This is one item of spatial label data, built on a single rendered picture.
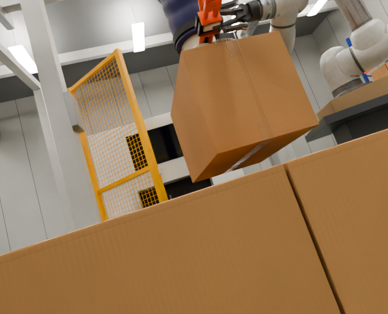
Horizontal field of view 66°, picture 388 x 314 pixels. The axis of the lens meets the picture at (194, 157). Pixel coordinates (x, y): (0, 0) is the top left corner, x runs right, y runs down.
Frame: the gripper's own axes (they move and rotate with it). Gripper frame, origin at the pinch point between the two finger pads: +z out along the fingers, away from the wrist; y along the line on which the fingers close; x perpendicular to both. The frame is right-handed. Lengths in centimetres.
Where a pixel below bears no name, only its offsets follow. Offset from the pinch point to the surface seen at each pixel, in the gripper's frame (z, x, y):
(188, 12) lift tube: 2.5, 15.3, -17.6
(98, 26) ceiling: 87, 644, -500
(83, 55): 157, 727, -480
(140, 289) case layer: 42, -64, 76
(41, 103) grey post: 182, 344, -165
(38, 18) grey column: 98, 130, -130
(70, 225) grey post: 183, 344, 29
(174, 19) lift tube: 9.0, 19.3, -18.6
